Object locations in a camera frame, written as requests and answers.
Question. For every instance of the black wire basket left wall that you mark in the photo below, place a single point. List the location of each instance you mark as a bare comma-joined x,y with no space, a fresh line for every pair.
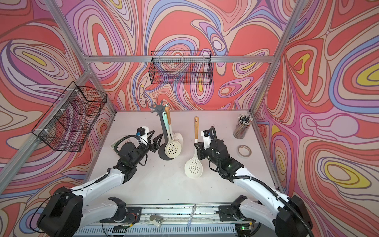
72,122

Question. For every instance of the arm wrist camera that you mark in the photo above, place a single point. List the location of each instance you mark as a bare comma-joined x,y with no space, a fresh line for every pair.
207,138
142,133

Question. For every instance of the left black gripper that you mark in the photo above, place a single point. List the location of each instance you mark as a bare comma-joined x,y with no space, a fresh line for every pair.
154,146

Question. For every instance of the roll of tape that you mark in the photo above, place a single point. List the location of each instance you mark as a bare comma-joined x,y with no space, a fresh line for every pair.
244,151

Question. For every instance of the pink white calculator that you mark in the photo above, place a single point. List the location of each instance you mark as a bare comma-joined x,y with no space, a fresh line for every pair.
115,145

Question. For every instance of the black wire basket wall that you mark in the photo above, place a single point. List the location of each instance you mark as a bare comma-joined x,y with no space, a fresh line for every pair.
72,122
181,67

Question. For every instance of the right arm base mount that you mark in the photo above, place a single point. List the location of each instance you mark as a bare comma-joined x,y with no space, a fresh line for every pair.
232,212

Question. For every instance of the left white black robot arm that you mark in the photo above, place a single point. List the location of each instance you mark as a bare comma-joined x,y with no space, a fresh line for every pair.
68,210

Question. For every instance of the black wire basket back wall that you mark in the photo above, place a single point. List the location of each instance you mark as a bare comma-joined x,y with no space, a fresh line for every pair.
181,67

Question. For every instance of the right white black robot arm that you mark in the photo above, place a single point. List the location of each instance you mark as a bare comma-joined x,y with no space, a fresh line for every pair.
287,216

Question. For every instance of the pencil cup with pencils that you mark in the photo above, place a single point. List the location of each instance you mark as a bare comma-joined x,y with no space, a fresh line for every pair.
244,122

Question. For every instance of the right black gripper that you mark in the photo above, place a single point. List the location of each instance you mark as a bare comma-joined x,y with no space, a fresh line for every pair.
201,150

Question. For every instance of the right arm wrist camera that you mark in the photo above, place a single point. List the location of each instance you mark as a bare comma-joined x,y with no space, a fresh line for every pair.
207,138

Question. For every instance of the small clip on rail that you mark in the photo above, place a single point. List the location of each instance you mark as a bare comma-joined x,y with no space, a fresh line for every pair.
156,220

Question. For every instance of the grey utensil rack stand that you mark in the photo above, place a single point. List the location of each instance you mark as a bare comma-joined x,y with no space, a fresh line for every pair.
159,109

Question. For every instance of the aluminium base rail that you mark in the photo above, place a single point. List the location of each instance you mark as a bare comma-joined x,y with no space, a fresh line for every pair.
205,221

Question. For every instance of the dark grey skimmer green handle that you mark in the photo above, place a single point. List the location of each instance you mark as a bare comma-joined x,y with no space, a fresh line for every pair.
165,105

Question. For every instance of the pen on rail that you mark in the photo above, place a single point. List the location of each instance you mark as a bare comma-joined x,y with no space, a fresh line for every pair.
191,215

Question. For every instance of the cream skimmer wooden handle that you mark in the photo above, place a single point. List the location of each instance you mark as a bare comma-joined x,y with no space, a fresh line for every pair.
174,136
193,167

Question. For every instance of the cream skimmer green handle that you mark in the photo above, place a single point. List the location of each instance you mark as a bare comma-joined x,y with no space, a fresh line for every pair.
173,147

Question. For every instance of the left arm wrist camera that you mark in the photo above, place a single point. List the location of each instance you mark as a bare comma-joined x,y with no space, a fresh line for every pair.
142,133

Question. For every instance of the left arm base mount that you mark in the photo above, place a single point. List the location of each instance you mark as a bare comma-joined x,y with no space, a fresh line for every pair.
124,213

